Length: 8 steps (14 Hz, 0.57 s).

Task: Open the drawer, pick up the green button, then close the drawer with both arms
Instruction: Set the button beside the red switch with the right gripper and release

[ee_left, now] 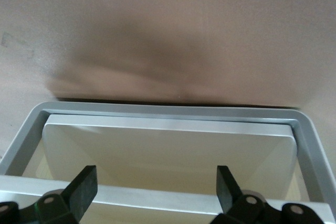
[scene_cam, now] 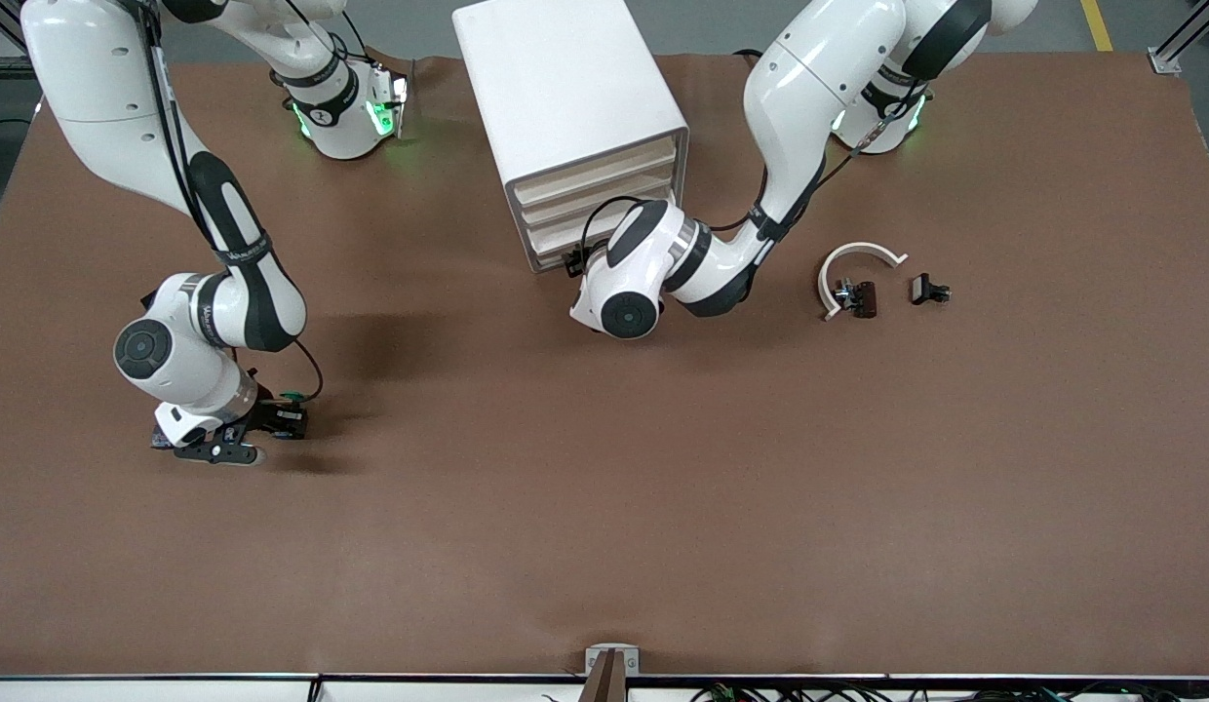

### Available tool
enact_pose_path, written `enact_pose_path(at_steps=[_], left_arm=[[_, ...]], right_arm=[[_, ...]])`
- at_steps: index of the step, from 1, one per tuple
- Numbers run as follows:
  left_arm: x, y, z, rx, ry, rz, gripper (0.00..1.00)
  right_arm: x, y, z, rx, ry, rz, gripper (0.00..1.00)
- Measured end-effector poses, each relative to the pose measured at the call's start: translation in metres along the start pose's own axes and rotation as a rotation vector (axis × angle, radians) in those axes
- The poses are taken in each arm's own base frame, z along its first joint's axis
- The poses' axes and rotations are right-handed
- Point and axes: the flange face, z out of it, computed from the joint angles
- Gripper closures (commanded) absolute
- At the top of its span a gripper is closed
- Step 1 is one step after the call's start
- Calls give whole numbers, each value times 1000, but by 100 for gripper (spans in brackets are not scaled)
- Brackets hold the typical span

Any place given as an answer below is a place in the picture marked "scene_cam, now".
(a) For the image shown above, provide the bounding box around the brown table cover mat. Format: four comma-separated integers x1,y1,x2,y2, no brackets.
0,51,1209,679

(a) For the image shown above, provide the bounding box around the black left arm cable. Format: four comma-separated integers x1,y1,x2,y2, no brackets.
579,195,654,256

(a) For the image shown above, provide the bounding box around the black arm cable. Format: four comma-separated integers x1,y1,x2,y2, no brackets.
291,336,325,403
579,195,654,256

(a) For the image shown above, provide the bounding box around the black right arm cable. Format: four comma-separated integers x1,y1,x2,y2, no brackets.
291,336,325,403

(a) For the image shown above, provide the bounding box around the white curved ring part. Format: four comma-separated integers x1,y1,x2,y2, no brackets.
817,242,909,322

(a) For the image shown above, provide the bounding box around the white table edge rail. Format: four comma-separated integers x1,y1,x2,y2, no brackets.
0,673,1209,702

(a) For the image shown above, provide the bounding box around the brown small switch component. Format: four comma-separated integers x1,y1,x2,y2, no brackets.
835,278,878,320

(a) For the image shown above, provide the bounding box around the grey camera bracket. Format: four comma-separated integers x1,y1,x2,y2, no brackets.
584,643,641,677

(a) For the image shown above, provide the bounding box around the aluminium frame profile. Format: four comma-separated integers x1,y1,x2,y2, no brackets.
1149,0,1209,76
0,0,30,81

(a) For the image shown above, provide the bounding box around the black cable bundle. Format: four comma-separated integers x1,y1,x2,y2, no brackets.
690,681,1209,702

